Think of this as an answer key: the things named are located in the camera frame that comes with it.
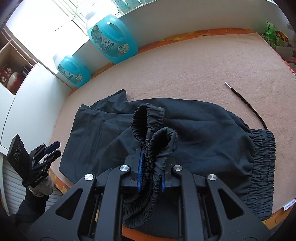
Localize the black pants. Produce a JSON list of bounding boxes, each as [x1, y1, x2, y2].
[[59, 90, 276, 239]]

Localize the left white gloved hand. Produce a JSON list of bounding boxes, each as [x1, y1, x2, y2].
[[28, 175, 54, 197]]

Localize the white cabinet panel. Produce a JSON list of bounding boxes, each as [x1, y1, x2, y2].
[[1, 63, 72, 155]]

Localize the red white ceramic pot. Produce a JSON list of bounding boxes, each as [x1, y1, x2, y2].
[[1, 64, 23, 94]]

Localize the left blue detergent bottle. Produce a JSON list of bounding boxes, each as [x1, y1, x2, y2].
[[53, 55, 91, 88]]

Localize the blue detergent bottle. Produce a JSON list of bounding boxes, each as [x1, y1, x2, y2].
[[85, 11, 138, 64], [53, 55, 91, 88]]

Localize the right blue detergent bottle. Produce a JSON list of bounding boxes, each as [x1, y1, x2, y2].
[[85, 11, 138, 64]]

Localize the beige blanket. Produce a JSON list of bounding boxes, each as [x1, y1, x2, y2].
[[48, 32, 296, 216]]

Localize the cardboard box with items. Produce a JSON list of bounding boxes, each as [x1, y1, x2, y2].
[[259, 33, 294, 62]]

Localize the gold tin can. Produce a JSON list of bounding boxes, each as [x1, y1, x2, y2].
[[275, 31, 289, 47]]

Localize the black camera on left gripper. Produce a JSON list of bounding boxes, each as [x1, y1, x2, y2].
[[7, 134, 30, 180]]

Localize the white window frame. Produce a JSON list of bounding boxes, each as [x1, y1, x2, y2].
[[4, 0, 121, 77]]

